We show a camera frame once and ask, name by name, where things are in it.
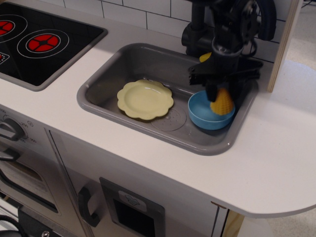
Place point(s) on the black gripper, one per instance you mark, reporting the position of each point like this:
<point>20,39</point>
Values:
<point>224,63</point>

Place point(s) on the yellow toy corn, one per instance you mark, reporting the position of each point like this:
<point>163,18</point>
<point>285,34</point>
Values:
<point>223,104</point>

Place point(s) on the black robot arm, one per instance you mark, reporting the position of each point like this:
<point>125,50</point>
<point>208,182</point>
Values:
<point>223,28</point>

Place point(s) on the blue plastic bowl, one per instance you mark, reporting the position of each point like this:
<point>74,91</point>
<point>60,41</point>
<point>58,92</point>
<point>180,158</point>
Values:
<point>202,116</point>

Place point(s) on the grey toy sink basin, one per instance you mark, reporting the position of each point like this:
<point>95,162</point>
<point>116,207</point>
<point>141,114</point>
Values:
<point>150,63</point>

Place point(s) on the yellow toy banana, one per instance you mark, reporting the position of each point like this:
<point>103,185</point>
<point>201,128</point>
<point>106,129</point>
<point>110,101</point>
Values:
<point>205,57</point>

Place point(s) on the dark grey toy faucet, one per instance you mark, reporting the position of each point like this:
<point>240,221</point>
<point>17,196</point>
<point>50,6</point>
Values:
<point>229,21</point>

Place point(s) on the pale yellow scalloped plate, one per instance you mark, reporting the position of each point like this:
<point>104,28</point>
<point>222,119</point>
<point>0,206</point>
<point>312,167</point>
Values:
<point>145,99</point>

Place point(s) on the wooden side panel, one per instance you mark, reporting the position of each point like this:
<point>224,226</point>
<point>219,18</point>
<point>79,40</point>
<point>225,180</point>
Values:
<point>288,30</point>

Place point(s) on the grey dispenser panel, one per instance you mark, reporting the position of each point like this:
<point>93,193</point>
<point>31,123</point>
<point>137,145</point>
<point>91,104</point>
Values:
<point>133,212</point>

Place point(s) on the black toy stovetop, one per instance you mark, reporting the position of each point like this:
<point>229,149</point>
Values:
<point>37,47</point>

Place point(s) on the grey oven knob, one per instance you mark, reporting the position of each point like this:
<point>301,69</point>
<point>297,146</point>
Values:
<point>11,130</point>

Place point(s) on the black cabinet door handle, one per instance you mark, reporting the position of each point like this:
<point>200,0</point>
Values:
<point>84,197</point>

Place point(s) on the grey oven door handle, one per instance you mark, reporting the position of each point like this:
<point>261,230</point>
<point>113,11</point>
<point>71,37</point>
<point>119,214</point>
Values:
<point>8,154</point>

